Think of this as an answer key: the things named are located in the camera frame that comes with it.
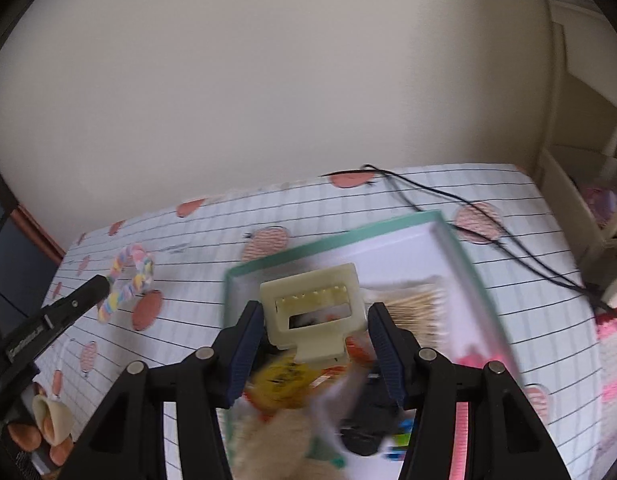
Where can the multicoloured small hair clip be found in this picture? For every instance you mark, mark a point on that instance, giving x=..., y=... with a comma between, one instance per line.
x=401, y=440

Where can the pink white cloth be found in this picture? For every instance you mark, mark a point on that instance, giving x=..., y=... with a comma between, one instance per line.
x=613, y=350

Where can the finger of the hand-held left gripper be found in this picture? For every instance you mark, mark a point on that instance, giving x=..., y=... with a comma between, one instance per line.
x=78, y=297

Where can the black hair claw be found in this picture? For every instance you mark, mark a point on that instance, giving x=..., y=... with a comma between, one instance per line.
x=368, y=435

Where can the bag of cotton swabs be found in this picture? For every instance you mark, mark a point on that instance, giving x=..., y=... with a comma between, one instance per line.
x=413, y=310

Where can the yellow snack packet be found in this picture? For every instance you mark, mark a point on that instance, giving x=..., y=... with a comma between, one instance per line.
x=283, y=380

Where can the green translucent toy figure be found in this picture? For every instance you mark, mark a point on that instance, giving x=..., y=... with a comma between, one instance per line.
x=333, y=460

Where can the person's left hand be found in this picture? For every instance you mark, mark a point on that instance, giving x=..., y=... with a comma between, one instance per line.
x=53, y=420

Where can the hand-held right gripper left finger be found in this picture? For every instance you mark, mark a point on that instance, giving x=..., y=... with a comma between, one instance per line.
x=246, y=355

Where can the green box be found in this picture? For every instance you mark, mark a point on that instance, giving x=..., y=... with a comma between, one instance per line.
x=468, y=280

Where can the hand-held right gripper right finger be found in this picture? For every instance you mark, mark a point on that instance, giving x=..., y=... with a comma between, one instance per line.
x=386, y=355

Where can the cream lace scrunchie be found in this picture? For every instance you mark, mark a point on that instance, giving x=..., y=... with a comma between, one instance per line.
x=283, y=450

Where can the white shelf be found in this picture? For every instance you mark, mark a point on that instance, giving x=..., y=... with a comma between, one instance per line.
x=563, y=185

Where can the cream hair claw clip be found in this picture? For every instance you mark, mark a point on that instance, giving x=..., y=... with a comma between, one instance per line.
x=308, y=282

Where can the fruit print grid tablecloth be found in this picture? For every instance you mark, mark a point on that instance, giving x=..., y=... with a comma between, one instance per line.
x=538, y=320

